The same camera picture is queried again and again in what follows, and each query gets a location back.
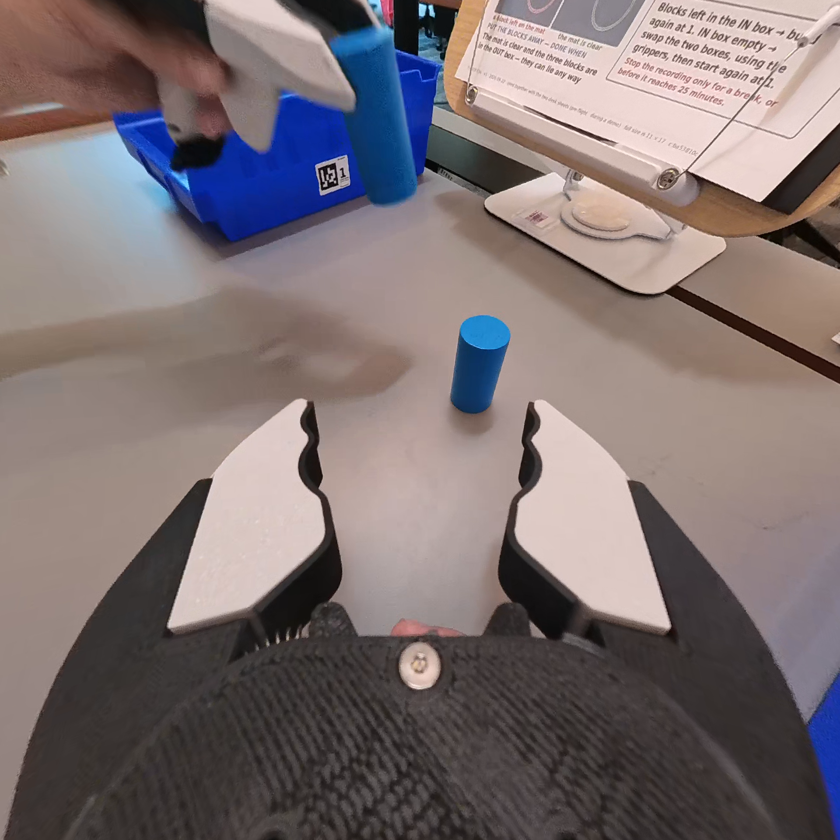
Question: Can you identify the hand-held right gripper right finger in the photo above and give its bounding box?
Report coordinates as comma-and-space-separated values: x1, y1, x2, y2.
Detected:
497, 398, 673, 641

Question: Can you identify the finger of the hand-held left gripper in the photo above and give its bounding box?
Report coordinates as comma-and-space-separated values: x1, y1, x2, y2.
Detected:
289, 0, 385, 34
205, 0, 358, 112

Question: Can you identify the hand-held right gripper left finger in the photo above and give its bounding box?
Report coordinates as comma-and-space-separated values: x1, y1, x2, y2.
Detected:
167, 398, 343, 636

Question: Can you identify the blue cylinder block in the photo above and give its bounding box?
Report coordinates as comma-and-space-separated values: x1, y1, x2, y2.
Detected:
330, 26, 420, 207
449, 315, 512, 415

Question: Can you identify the blue bin with tag label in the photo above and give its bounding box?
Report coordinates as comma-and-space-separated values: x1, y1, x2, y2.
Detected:
113, 49, 442, 242

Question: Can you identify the blue plastic bin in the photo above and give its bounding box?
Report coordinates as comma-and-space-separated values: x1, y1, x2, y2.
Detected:
806, 702, 840, 840

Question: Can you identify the person's right hand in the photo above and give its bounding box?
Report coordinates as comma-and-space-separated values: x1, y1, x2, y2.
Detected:
390, 619, 468, 639

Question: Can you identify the white board stand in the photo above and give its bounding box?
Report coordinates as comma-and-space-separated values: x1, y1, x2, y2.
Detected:
483, 167, 728, 295

